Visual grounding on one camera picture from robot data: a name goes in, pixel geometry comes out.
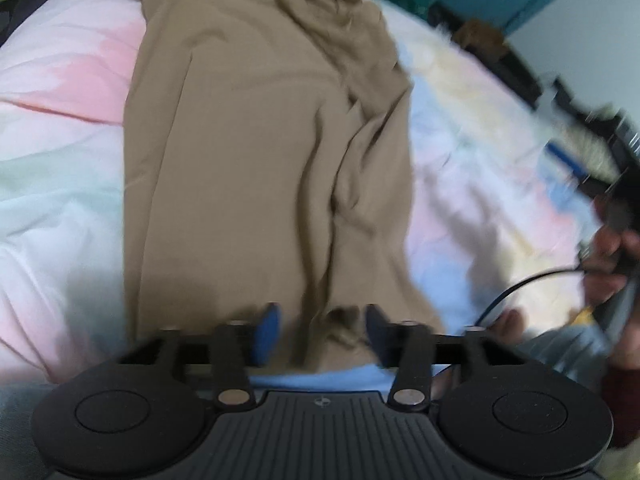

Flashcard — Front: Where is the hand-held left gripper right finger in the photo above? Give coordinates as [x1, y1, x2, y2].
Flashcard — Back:
[366, 304, 523, 409]

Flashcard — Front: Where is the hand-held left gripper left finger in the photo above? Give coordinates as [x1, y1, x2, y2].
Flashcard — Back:
[117, 302, 283, 407]

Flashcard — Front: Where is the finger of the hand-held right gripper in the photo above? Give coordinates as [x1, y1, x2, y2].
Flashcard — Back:
[546, 141, 589, 184]

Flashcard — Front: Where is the tan printed shirt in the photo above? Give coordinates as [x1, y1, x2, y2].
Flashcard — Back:
[95, 0, 446, 376]

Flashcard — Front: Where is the person's right forearm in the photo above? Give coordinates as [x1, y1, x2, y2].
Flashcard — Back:
[602, 359, 640, 449]

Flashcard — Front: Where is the person's right hand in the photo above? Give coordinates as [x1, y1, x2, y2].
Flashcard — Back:
[582, 195, 640, 367]

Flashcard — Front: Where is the black sofa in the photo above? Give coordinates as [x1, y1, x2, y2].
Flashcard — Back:
[430, 0, 556, 108]

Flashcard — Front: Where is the brown paper bag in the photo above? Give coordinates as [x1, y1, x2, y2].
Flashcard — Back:
[452, 19, 507, 52]

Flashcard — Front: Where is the person's leg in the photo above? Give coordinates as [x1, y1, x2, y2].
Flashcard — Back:
[492, 310, 618, 401]

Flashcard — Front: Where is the pastel tie-dye bedsheet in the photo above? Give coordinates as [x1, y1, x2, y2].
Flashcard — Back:
[0, 0, 621, 396]

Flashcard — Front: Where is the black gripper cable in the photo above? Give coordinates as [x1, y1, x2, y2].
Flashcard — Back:
[472, 266, 590, 328]

